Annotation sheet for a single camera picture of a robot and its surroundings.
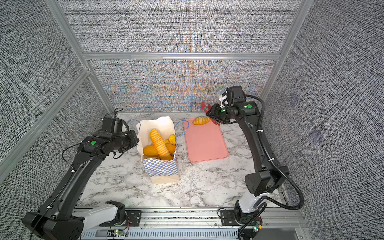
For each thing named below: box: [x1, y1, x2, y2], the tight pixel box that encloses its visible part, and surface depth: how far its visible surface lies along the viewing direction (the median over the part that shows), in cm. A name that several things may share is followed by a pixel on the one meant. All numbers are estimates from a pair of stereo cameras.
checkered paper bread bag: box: [136, 116, 180, 184], surface depth 76 cm
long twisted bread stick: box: [150, 129, 173, 161], surface depth 84 cm
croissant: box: [193, 116, 211, 126], surface depth 112 cm
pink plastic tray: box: [183, 118, 229, 163], surface depth 102 cm
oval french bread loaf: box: [143, 144, 176, 157], surface depth 85 cm
